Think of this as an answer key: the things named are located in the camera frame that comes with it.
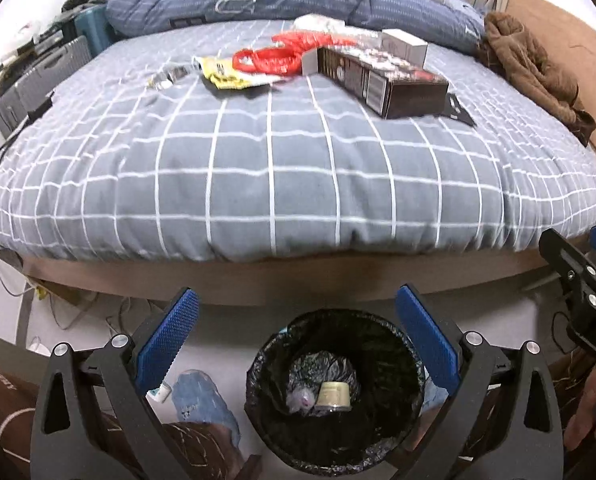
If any white cardboard box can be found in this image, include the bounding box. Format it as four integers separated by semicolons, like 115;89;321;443
380;29;429;67

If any grey hard suitcase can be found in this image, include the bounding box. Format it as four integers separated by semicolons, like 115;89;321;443
0;36;91;138

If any white tube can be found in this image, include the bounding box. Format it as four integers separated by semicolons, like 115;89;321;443
145;382;173;404

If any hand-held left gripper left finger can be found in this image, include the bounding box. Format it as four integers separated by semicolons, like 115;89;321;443
30;287;201;480

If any white floor cable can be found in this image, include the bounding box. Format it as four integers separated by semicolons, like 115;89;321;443
104;296;146;337

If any clear plastic bag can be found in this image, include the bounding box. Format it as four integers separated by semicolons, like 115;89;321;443
293;14;381;61

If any brown jacket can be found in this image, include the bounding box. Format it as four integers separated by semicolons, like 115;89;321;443
478;11;596;147

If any crumpled clear plastic wrap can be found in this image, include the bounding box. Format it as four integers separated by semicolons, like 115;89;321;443
285;385;316;414

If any red plastic bag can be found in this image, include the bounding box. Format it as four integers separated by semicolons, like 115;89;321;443
233;30;359;77

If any black cable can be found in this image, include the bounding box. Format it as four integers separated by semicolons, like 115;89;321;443
0;114;31;251

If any long dark cardboard box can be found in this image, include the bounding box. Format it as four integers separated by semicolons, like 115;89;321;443
317;46;450;120

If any black trash bin with liner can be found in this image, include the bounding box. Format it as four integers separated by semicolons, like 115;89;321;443
245;309;426;473

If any clear plastic wrapper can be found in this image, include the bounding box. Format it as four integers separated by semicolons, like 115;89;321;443
148;66;191;90

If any grey checked bed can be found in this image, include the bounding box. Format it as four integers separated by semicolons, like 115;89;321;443
0;15;596;308

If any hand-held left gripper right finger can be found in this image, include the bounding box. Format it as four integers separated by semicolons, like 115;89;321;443
393;284;566;480

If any pale paper cup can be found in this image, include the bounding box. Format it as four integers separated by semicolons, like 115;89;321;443
314;381;352;412

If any black packet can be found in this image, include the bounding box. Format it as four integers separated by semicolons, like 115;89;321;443
443;92;479;128

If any yellow snack packet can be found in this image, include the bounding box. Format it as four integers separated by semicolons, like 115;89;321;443
193;56;281;92

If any person's right hand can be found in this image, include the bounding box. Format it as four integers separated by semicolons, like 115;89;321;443
562;364;596;455

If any teal hard suitcase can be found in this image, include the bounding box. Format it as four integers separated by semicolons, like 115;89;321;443
75;5;121;56

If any wooden headboard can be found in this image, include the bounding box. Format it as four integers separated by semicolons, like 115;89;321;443
503;0;596;181

